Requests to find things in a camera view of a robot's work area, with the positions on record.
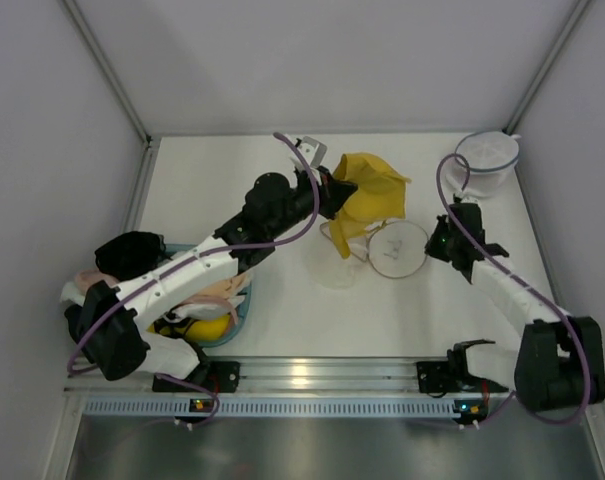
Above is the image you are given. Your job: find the white lace garment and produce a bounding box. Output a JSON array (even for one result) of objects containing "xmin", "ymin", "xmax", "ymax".
[{"xmin": 60, "ymin": 281, "xmax": 89, "ymax": 306}]

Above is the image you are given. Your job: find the white blue-rimmed laundry bag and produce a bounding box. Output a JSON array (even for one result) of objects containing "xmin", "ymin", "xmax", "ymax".
[{"xmin": 444, "ymin": 131, "xmax": 521, "ymax": 198}]

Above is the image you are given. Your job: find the black garment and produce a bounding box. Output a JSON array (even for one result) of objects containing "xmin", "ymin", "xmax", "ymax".
[{"xmin": 94, "ymin": 231, "xmax": 167, "ymax": 281}]

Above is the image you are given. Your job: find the teal plastic basket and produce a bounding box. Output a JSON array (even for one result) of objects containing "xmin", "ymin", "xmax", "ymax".
[{"xmin": 161, "ymin": 281, "xmax": 252, "ymax": 348}]

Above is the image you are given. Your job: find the yellow padded bra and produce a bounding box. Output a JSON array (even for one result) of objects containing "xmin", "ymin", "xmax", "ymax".
[{"xmin": 148, "ymin": 314, "xmax": 232, "ymax": 343}]

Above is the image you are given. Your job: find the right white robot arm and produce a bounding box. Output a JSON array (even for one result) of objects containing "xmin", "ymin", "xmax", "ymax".
[{"xmin": 425, "ymin": 199, "xmax": 605, "ymax": 412}]

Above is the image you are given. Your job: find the beige mesh laundry bag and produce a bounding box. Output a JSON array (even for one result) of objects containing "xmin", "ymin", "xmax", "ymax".
[{"xmin": 303, "ymin": 220, "xmax": 428, "ymax": 290}]

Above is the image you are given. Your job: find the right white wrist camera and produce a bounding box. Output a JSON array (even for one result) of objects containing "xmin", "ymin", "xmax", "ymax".
[{"xmin": 453, "ymin": 191, "xmax": 480, "ymax": 205}]

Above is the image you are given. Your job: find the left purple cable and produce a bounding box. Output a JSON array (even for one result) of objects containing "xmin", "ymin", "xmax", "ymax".
[{"xmin": 66, "ymin": 131, "xmax": 321, "ymax": 377}]

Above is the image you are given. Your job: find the purple cable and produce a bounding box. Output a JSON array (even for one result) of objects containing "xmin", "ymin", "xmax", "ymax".
[
  {"xmin": 435, "ymin": 153, "xmax": 594, "ymax": 427},
  {"xmin": 66, "ymin": 131, "xmax": 321, "ymax": 377}
]

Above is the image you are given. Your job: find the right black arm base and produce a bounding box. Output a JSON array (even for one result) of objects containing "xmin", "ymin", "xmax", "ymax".
[{"xmin": 416, "ymin": 360, "xmax": 482, "ymax": 397}]

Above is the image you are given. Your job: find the pink bra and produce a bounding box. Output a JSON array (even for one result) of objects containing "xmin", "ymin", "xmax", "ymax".
[{"xmin": 74, "ymin": 269, "xmax": 118, "ymax": 293}]

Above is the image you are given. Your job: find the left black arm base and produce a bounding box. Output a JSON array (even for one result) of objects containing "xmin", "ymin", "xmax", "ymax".
[{"xmin": 152, "ymin": 360, "xmax": 241, "ymax": 394}]

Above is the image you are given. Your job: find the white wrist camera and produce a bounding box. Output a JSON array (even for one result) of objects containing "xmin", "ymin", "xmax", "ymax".
[
  {"xmin": 453, "ymin": 191, "xmax": 480, "ymax": 205},
  {"xmin": 285, "ymin": 135, "xmax": 327, "ymax": 171}
]

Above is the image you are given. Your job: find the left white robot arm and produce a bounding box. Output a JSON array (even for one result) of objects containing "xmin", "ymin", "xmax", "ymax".
[{"xmin": 77, "ymin": 167, "xmax": 357, "ymax": 381}]

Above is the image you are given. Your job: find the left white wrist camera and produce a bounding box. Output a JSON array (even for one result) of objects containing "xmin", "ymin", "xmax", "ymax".
[{"xmin": 285, "ymin": 135, "xmax": 327, "ymax": 171}]

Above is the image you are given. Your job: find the perforated cable duct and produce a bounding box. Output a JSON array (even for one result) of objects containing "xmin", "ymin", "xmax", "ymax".
[{"xmin": 84, "ymin": 397, "xmax": 468, "ymax": 419}]

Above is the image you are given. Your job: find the beige bra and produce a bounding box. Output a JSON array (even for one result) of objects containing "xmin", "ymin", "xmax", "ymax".
[{"xmin": 199, "ymin": 274, "xmax": 252, "ymax": 300}]

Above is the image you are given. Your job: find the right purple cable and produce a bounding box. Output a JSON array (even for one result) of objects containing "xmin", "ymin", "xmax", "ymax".
[{"xmin": 435, "ymin": 153, "xmax": 594, "ymax": 427}]

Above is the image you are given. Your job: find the aluminium mounting rail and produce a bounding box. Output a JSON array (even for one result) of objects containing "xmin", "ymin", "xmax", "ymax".
[{"xmin": 64, "ymin": 355, "xmax": 603, "ymax": 399}]

